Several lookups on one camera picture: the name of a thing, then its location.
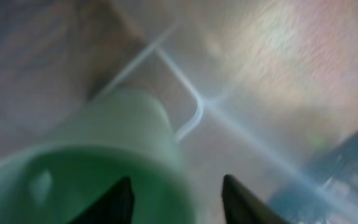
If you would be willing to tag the mint green cup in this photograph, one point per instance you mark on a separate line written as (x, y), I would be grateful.
(124, 136)

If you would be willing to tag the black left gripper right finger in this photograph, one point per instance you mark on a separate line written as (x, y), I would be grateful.
(241, 206)

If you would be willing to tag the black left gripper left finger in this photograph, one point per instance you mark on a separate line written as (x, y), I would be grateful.
(115, 206)

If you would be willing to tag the clear plastic storage container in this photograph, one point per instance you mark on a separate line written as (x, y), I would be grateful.
(266, 91)

